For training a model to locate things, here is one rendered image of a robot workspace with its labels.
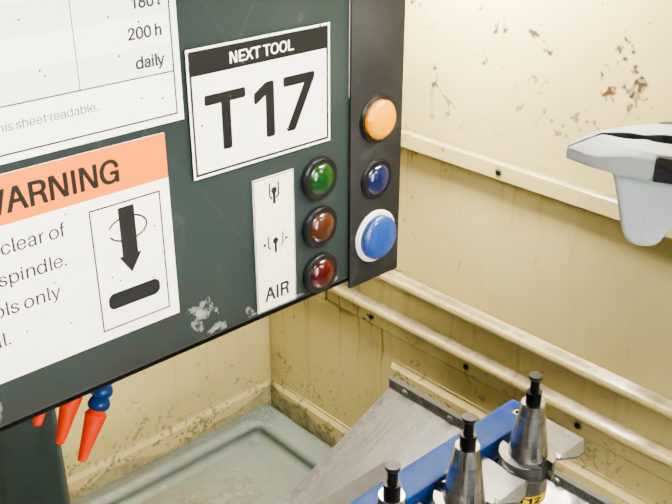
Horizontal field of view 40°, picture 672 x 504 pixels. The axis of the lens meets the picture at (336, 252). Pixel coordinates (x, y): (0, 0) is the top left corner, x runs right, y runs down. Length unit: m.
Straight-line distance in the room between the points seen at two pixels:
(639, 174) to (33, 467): 1.07
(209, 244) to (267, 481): 1.53
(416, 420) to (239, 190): 1.27
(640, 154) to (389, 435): 1.28
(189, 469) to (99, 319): 1.57
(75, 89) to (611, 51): 0.96
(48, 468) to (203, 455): 0.69
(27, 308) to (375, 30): 0.25
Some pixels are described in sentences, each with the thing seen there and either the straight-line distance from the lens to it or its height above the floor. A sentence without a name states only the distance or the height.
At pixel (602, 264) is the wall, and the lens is 1.41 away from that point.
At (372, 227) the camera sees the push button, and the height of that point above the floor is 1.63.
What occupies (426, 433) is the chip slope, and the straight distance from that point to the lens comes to 1.74.
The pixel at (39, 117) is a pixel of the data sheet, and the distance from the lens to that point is 0.45.
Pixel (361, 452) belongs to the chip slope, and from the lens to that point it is 1.75.
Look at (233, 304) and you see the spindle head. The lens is 0.55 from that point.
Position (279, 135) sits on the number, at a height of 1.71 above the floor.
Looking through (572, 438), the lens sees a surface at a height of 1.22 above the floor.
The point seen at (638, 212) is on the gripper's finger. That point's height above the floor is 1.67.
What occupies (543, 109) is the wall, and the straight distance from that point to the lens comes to 1.39.
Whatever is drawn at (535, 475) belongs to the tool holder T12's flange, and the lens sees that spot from 1.06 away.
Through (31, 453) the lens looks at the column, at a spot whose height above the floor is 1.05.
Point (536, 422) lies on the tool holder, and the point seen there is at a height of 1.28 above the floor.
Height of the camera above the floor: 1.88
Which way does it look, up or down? 26 degrees down
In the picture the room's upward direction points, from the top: straight up
